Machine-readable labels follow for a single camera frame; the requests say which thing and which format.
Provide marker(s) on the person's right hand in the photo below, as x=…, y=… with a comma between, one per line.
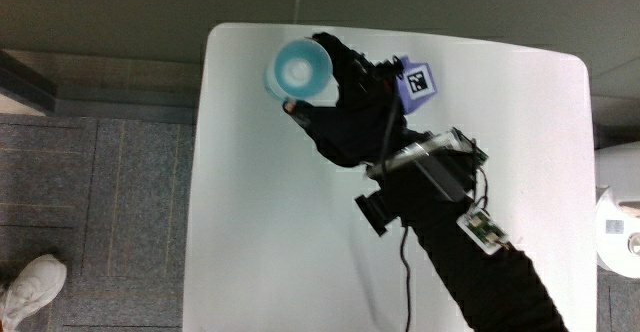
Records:
x=352, y=122

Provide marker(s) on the light blue cup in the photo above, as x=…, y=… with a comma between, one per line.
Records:
x=299, y=71

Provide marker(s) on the person's right forearm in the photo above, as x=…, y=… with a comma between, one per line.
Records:
x=480, y=277

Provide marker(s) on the wrist electronics box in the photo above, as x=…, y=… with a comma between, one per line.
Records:
x=431, y=159

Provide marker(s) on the small white circuit board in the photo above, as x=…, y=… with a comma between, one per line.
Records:
x=482, y=232

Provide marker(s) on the white round device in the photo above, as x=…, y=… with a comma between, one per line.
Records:
x=619, y=237

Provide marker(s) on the dark shelf board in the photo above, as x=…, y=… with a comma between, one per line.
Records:
x=25, y=84

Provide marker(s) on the white shoe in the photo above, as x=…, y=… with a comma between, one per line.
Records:
x=31, y=288

